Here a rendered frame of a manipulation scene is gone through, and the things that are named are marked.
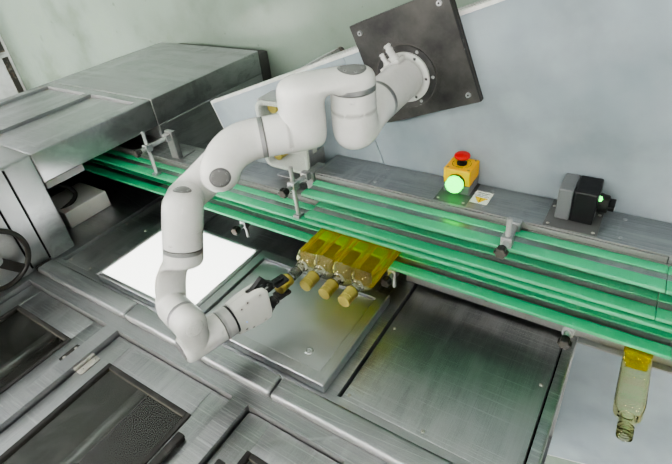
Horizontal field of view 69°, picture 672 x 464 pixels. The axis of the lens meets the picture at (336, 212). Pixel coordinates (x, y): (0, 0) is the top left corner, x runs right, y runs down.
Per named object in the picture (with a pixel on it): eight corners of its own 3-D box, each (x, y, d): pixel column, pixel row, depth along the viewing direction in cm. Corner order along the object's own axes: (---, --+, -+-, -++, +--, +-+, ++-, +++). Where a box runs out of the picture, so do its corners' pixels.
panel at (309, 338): (176, 224, 182) (97, 279, 159) (174, 218, 180) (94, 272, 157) (390, 302, 137) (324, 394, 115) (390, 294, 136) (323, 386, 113)
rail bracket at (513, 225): (508, 224, 115) (489, 256, 106) (511, 198, 111) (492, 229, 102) (525, 228, 113) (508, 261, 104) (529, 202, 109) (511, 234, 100)
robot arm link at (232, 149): (259, 112, 105) (192, 123, 103) (262, 120, 92) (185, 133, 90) (270, 173, 109) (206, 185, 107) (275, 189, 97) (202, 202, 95)
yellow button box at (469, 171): (453, 177, 132) (442, 190, 127) (454, 152, 127) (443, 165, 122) (478, 182, 128) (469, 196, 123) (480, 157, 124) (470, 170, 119)
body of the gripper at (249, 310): (239, 344, 117) (276, 318, 123) (230, 314, 112) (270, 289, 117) (223, 328, 122) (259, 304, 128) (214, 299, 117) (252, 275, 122)
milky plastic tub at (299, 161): (282, 154, 163) (266, 165, 157) (271, 89, 151) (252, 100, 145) (325, 163, 155) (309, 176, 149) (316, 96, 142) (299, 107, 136)
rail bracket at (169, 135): (187, 153, 188) (140, 180, 173) (175, 112, 178) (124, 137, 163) (196, 155, 185) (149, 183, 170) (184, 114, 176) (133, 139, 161)
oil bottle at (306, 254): (336, 229, 149) (295, 270, 135) (334, 213, 146) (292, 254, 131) (352, 233, 146) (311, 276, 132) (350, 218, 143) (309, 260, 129)
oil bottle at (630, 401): (624, 348, 115) (606, 440, 98) (627, 331, 112) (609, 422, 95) (652, 356, 112) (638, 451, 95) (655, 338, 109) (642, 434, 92)
